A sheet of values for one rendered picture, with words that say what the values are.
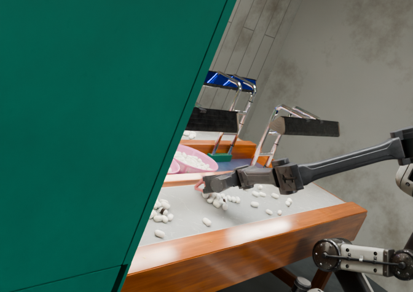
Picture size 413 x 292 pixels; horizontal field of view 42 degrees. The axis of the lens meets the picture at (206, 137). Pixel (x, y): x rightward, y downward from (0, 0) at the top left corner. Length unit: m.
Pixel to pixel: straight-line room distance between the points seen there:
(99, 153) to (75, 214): 0.13
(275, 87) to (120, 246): 3.72
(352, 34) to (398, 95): 0.65
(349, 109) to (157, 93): 3.41
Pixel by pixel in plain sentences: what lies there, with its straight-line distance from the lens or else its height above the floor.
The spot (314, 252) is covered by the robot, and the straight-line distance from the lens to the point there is 2.22.
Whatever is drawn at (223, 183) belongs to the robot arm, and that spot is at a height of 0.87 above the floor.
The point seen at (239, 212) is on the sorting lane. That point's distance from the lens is 2.17.
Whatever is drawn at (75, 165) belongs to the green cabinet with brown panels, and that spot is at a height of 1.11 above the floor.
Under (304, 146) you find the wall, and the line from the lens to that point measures 4.60.
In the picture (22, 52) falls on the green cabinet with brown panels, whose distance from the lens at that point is 0.86.
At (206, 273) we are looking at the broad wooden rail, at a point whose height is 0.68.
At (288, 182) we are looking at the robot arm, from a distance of 1.62.
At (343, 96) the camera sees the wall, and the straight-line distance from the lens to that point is 4.46.
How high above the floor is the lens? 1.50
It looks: 15 degrees down
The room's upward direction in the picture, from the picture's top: 22 degrees clockwise
